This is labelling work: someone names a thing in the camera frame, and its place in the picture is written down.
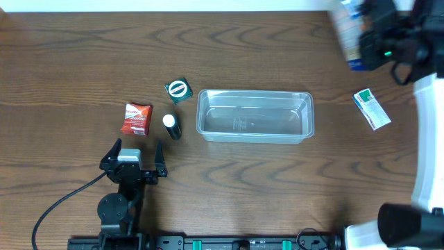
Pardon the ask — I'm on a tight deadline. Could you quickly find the green square box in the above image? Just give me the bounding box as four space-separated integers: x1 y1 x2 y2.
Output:
164 77 193 104

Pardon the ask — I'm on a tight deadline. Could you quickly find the black bottle white cap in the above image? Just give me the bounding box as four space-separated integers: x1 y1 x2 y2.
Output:
162 114 182 140

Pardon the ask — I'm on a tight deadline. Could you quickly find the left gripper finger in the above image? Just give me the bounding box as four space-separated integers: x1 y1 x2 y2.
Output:
154 141 164 171
105 138 121 163

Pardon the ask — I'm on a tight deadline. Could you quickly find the red orange medicine box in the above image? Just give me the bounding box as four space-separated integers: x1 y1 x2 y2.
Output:
121 103 153 135

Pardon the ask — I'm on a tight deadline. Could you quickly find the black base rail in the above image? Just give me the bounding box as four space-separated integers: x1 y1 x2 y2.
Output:
67 233 345 250

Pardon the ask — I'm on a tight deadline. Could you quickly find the clear plastic container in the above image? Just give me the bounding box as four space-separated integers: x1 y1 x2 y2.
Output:
196 90 315 144

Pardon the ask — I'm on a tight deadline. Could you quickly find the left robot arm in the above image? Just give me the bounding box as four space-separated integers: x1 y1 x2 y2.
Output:
95 139 168 250

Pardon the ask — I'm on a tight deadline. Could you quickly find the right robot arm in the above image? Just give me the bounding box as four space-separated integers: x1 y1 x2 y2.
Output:
330 0 443 249

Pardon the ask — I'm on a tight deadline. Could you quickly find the white green medicine packet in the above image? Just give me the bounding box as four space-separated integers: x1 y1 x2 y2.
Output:
353 88 391 131

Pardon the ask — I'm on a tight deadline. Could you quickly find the blue white drink mix box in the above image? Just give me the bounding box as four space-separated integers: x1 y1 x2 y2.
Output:
329 0 367 71

